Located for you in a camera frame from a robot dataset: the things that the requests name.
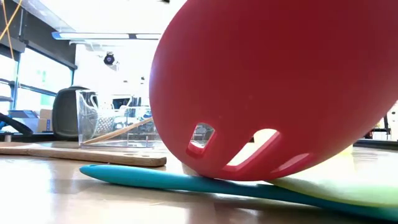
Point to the large wooden spoon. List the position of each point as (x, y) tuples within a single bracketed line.
[(93, 155)]

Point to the grey plastic crate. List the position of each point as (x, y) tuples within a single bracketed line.
[(25, 121)]

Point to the brown cardboard box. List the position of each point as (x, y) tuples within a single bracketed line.
[(45, 119)]

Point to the black metal stand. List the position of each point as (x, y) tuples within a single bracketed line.
[(386, 123)]

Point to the black dome camera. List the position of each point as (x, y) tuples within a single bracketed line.
[(109, 59)]

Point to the long teal silicone spatula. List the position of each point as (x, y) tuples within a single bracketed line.
[(140, 175)]

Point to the red slotted spoon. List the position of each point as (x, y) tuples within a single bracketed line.
[(280, 77)]

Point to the long fluorescent light fixture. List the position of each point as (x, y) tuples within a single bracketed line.
[(93, 35)]

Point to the green silicone spatula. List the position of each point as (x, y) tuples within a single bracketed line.
[(342, 191)]

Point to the clear plastic bin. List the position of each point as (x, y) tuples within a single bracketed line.
[(84, 124)]

